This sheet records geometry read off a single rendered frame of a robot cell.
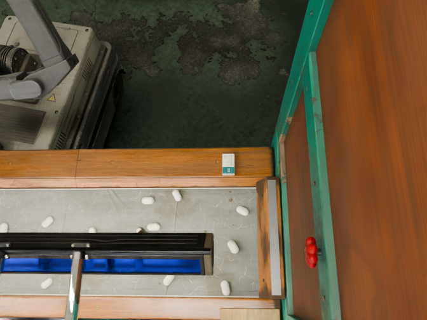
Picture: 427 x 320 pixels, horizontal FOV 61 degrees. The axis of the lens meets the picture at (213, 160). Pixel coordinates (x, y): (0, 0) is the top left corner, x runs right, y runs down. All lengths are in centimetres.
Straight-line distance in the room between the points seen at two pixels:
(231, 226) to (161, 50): 140
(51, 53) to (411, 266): 81
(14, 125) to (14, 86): 74
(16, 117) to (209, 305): 110
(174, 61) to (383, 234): 190
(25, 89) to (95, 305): 57
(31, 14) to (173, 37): 142
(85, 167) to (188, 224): 35
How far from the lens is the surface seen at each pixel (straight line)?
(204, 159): 107
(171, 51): 220
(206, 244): 68
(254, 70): 210
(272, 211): 93
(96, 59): 182
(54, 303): 112
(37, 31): 93
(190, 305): 102
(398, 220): 33
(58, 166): 118
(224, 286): 101
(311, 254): 53
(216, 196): 106
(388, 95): 35
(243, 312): 100
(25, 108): 169
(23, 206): 122
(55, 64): 92
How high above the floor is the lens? 177
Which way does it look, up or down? 71 degrees down
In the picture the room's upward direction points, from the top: 10 degrees counter-clockwise
